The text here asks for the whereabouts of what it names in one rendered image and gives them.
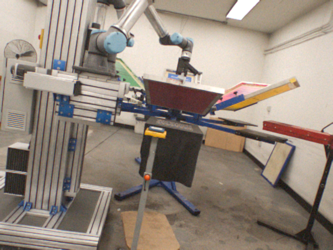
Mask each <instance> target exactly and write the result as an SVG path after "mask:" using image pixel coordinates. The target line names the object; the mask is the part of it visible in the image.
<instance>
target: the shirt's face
mask: <svg viewBox="0 0 333 250"><path fill-rule="evenodd" d="M158 119H159V120H164V121H170V122H175V123H180V124H183V125H191V126H192V128H193V130H189V129H184V128H178V127H173V126H167V125H161V124H158V123H156V121H157V120H158ZM146 123H149V124H152V125H159V126H164V127H170V128H175V129H180V130H186V131H189V132H194V133H199V134H203V133H202V131H201V130H200V128H199V127H198V125H192V124H189V123H184V122H179V121H173V120H168V119H162V118H157V117H150V119H148V120H147V122H146Z"/></svg>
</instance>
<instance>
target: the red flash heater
mask: <svg viewBox="0 0 333 250"><path fill-rule="evenodd" d="M304 128H305V127H304ZM262 129H263V130H267V131H270V132H273V133H278V134H282V135H286V136H291V137H295V138H299V139H303V140H307V141H311V142H314V143H318V144H322V145H326V146H327V145H328V144H329V145H330V147H332V143H333V134H332V135H330V134H329V133H326V132H324V133H322V132H321V131H319V130H314V129H309V128H305V129H302V128H301V127H300V126H295V125H289V124H285V123H280V122H277V121H273V120H268V121H263V128H262Z"/></svg>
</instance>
